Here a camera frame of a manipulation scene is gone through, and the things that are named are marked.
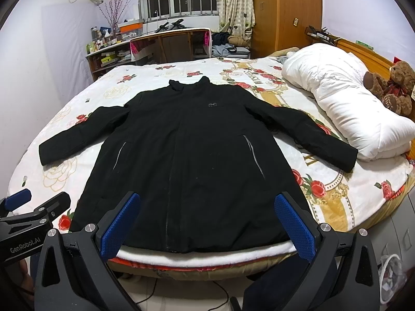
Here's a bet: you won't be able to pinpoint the black coat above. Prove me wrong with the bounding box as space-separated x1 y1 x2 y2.
39 77 358 253

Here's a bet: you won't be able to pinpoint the clothes pile on chair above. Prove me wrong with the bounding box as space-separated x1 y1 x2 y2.
212 32 250 58

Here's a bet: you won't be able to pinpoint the person's left hand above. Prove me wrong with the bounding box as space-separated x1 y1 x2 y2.
18 259 34 303

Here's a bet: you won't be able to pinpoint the floral rose bedsheet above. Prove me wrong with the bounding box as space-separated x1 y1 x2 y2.
6 56 415 271

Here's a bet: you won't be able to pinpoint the low wooden shelf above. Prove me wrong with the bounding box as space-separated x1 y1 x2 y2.
86 41 134 81

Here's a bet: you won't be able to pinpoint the orange storage box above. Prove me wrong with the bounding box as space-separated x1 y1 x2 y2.
118 20 143 39

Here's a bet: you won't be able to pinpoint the brown teddy bear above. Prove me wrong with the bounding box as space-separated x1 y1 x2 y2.
363 61 414 117

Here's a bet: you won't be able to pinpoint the white duvet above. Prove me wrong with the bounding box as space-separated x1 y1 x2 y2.
282 43 414 161

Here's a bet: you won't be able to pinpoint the purple flower branches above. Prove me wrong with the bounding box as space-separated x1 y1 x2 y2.
98 0 134 35

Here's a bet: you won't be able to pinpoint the wooden desk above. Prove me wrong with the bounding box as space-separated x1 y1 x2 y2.
130 27 212 64

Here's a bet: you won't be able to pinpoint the wooden headboard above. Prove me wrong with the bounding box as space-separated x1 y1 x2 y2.
333 37 415 161

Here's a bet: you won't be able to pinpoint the barred window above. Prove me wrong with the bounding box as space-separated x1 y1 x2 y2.
138 0 219 21

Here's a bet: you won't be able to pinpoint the patterned curtain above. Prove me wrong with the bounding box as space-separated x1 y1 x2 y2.
217 0 255 41

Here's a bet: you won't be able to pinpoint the wooden wardrobe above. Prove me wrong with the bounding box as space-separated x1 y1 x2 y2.
251 0 322 58

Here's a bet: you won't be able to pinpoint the black cable on floor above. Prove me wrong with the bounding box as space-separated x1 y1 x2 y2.
136 278 231 311

